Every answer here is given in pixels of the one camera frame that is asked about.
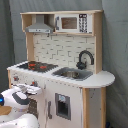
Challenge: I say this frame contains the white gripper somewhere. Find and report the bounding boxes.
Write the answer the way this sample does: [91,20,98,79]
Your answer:
[13,84,42,95]

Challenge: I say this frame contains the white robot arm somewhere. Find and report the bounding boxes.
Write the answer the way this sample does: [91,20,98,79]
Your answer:
[0,84,42,128]

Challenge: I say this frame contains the wooden toy kitchen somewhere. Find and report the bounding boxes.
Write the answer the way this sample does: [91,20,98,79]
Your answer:
[8,10,115,128]

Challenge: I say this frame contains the oven door with window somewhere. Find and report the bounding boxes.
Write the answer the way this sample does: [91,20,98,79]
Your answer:
[28,99,38,117]

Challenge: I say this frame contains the wooden table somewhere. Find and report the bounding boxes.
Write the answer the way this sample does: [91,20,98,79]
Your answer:
[0,106,11,115]

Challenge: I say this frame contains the black stovetop red burners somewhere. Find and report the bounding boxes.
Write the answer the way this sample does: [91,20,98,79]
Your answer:
[20,61,56,73]

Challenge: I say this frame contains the cabinet door ice dispenser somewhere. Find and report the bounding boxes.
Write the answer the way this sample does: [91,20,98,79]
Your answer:
[46,81,81,128]

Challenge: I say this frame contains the metal sink basin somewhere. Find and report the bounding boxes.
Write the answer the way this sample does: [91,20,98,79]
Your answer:
[53,67,92,81]

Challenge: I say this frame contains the grey range hood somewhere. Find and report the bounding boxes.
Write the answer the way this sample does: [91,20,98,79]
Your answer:
[25,14,54,34]

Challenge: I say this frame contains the black toy faucet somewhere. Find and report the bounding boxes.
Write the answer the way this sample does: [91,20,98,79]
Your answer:
[76,50,94,70]

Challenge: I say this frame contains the toy microwave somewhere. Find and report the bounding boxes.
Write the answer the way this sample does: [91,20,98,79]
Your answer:
[55,14,92,33]

